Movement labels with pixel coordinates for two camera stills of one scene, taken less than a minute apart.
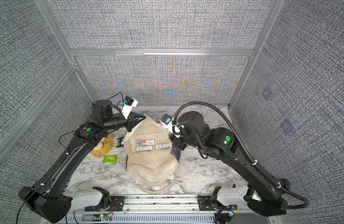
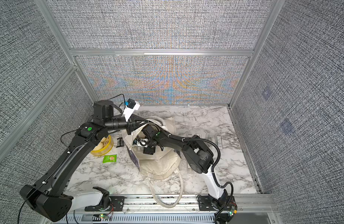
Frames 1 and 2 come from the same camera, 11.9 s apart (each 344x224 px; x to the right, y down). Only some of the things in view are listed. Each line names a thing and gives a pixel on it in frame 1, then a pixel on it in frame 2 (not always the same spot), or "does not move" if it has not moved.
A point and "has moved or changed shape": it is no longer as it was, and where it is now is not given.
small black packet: [120, 142] does not move
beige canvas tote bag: [149, 158] has moved or changed shape
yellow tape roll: [104, 146] does not move
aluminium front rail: [187, 210] does not move
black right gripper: [178, 142] to [146, 150]
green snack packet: [109, 158] does not move
